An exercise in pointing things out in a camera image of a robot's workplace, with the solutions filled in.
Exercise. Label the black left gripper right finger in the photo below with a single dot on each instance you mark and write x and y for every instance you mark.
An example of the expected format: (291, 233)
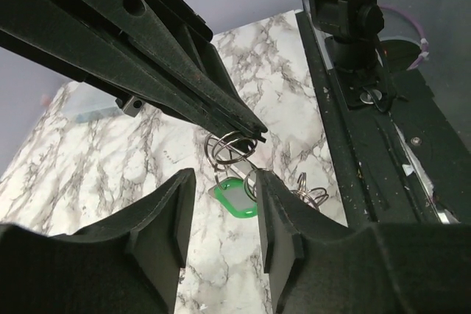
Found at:
(316, 265)

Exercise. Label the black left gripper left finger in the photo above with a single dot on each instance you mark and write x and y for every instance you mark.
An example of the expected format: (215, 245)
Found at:
(128, 262)

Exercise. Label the clear plastic organizer box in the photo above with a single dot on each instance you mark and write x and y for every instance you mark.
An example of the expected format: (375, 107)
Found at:
(86, 103)

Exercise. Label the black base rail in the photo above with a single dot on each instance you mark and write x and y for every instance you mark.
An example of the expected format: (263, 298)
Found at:
(407, 165)

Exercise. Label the green key tag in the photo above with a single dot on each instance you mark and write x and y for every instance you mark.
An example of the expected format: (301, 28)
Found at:
(232, 196)

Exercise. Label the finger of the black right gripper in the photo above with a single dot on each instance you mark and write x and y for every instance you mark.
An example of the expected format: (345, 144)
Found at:
(83, 55)
(155, 51)

